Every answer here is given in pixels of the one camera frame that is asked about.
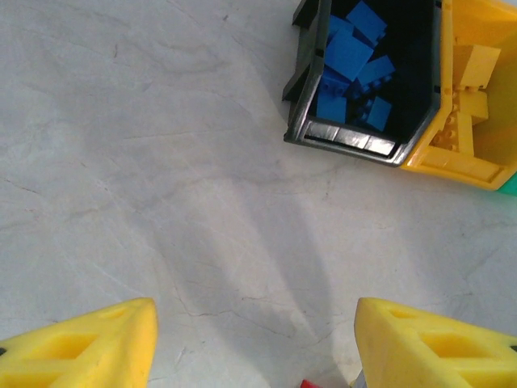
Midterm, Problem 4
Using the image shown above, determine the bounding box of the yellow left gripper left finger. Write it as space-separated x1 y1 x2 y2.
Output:
0 297 158 388

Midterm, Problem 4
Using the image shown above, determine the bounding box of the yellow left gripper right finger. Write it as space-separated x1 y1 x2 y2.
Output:
355 297 517 388

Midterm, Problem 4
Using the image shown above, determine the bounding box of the yellow lego brick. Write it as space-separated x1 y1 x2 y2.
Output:
456 91 490 157
430 107 461 154
460 44 502 89

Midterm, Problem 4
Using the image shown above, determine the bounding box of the blue lego brick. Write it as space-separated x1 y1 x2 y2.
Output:
357 55 396 88
321 66 352 98
324 27 374 82
316 93 348 122
365 96 393 133
346 0 388 44

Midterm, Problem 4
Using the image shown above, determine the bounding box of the green plastic bin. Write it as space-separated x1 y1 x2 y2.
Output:
494 171 517 199

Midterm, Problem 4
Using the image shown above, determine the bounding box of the yellow plastic bin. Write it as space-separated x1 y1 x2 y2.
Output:
399 0 517 193

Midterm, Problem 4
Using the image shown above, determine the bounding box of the black plastic bin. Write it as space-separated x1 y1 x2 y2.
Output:
282 0 445 167

